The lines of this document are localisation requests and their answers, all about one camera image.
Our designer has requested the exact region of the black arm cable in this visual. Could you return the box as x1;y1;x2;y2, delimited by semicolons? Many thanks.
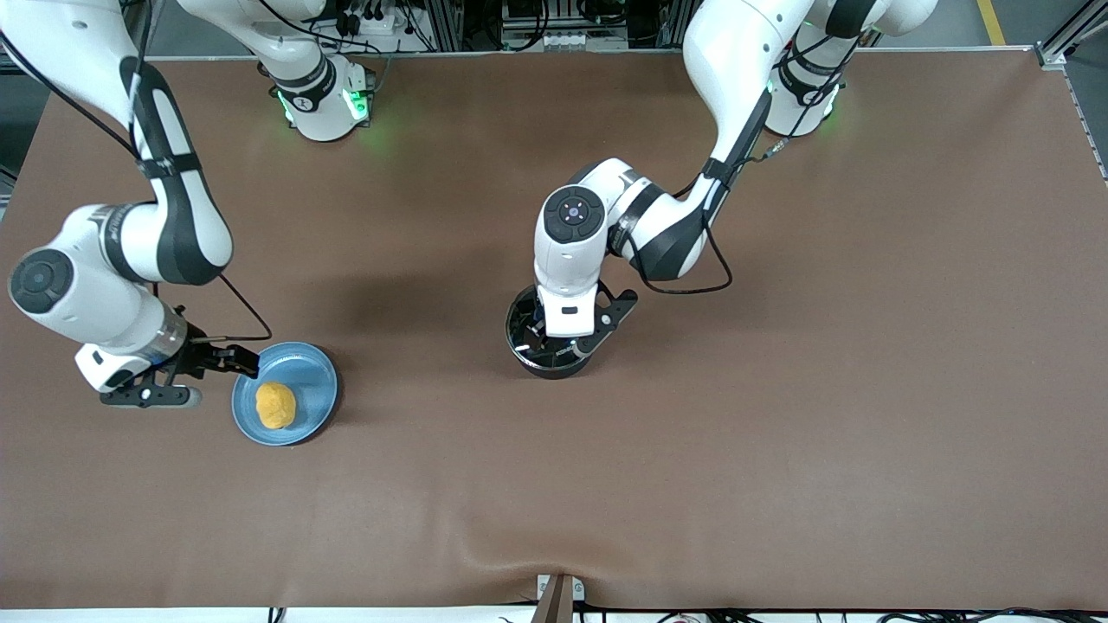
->
206;272;274;344
620;137;790;297

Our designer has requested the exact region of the blue round plate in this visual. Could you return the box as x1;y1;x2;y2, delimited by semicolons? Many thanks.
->
231;342;339;447

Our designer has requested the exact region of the yellow potato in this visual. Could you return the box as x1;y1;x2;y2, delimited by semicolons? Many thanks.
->
255;382;298;431

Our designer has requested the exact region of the aluminium frame corner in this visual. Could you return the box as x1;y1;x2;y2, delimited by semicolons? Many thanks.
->
1034;0;1108;72

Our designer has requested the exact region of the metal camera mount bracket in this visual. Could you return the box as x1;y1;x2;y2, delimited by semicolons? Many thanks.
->
535;574;586;623

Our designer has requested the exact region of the white terminal strip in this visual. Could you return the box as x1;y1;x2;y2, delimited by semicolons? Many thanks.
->
541;33;630;51

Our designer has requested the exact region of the white power strip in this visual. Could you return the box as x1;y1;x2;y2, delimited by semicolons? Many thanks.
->
333;7;408;37

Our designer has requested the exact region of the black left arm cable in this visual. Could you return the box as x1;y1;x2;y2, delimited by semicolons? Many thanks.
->
620;137;790;297

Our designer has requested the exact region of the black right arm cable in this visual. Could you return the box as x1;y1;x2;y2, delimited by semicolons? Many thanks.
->
206;272;274;344

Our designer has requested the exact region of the brown table cover mat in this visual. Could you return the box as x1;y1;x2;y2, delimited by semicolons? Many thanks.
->
0;48;1108;612

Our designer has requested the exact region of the black pot blue handle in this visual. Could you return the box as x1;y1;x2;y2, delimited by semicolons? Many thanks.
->
505;286;601;380

